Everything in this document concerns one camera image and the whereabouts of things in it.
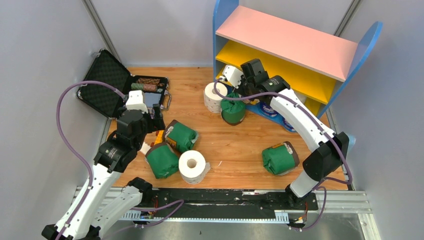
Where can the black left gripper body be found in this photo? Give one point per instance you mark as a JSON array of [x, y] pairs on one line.
[[148, 123]]

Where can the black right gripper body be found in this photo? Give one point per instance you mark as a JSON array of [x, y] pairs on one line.
[[245, 87]]

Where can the blue Tempo tissue pack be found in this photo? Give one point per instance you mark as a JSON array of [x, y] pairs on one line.
[[267, 110]]

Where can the cream roll brown band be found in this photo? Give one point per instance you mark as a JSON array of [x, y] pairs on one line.
[[302, 98]]

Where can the cream roll blue picture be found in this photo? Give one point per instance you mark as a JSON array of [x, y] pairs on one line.
[[253, 101]]

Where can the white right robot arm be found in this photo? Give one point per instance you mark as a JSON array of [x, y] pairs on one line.
[[328, 149]]

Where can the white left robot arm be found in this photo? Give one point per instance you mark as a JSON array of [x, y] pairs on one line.
[[84, 220]]

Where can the blue shelf with coloured boards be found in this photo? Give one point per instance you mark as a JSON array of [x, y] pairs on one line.
[[316, 64]]

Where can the white toy brick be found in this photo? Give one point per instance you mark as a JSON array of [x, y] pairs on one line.
[[145, 148]]

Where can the green wrapped roll brown band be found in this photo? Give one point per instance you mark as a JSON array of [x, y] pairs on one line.
[[179, 136]]

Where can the blue playing card deck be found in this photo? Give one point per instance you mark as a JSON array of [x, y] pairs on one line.
[[151, 99]]

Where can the green wrapped roll front left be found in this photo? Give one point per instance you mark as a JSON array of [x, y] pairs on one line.
[[162, 160]]

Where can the plain green wrapped roll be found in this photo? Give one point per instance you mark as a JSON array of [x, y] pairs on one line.
[[232, 112]]

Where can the plain white paper towel roll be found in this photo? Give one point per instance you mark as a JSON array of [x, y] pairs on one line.
[[212, 100]]

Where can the white paper towel roll front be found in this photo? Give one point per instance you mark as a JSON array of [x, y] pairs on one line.
[[193, 167]]

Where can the black poker chip case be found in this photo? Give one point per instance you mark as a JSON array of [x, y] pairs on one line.
[[107, 69]]

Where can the green wrapped roll right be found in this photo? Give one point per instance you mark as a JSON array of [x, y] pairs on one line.
[[280, 159]]

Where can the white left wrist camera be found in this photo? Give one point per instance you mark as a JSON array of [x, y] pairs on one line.
[[135, 101]]

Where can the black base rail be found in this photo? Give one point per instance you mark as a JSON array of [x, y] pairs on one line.
[[227, 204]]

